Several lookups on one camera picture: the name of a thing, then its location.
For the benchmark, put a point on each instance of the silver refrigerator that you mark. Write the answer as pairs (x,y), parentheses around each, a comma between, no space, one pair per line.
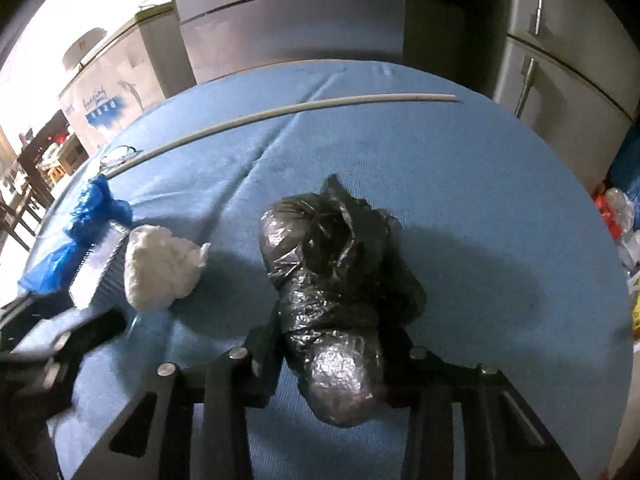
(575,85)

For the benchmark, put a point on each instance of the black plastic bag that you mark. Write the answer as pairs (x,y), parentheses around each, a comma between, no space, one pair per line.
(340,270)

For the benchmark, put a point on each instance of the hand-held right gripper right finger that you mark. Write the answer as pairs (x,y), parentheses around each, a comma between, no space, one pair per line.
(400,385)

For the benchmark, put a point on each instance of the large blue plastic bag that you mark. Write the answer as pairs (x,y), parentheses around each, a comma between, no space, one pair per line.
(627,170)

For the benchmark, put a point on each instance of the small blue plastic bag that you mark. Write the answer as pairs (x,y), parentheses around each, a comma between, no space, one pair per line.
(95,205)

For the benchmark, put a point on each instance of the thin white rod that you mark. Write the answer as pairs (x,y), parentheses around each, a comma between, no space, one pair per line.
(430,96)

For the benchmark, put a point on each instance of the dark wooden chair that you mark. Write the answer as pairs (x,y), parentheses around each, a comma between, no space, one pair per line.
(35,145)

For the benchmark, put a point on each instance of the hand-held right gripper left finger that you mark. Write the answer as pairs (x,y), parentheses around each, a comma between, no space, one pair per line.
(265,375)

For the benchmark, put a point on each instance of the blue printed carton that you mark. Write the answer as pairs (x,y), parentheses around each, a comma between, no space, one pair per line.
(115,90)

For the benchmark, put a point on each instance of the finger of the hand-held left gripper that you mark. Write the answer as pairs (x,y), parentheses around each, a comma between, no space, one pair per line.
(97,327)

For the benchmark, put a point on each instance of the grey panelled cabinet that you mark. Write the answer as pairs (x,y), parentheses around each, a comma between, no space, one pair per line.
(290,30)

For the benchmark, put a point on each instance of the crumpled white tissue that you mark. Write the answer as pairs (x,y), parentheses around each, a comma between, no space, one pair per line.
(160,265)

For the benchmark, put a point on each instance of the silver foil packet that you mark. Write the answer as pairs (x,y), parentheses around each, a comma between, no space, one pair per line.
(97,280)

